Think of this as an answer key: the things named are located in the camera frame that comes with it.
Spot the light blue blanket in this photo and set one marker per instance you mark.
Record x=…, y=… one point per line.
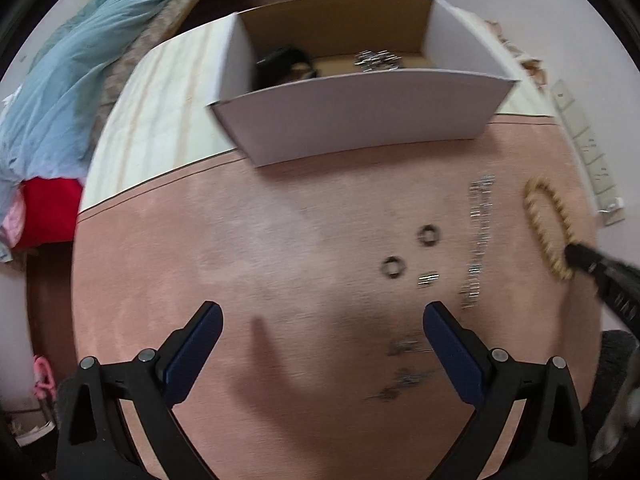
x=75, y=70

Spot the dark fuzzy cloth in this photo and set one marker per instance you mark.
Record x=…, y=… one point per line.
x=607, y=390

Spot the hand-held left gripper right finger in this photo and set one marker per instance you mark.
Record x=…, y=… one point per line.
x=452, y=355

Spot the pile of silver jewelry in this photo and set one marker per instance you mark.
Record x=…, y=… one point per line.
x=377, y=58

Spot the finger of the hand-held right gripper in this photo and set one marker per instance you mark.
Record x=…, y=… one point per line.
x=582, y=256

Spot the beige patterned mattress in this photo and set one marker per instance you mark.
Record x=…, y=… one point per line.
x=150, y=25

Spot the pink table mat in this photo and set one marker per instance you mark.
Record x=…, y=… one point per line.
x=280, y=260

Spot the red cloth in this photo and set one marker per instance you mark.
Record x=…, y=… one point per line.
x=50, y=210

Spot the beige crumpled paper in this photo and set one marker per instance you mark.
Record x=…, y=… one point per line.
x=525, y=57

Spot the pink plastic toy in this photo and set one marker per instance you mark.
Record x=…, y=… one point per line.
x=44, y=377

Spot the dark hair clips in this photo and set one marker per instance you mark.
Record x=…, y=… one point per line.
x=400, y=385

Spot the white cardboard box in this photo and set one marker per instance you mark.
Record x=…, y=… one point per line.
x=360, y=110

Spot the small silver clasp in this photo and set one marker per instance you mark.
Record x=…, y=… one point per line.
x=428, y=280

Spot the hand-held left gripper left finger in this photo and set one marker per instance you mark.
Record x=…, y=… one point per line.
x=196, y=347

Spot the black pouch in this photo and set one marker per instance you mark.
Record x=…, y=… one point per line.
x=280, y=62

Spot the white power strip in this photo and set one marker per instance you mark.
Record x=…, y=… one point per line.
x=590, y=150

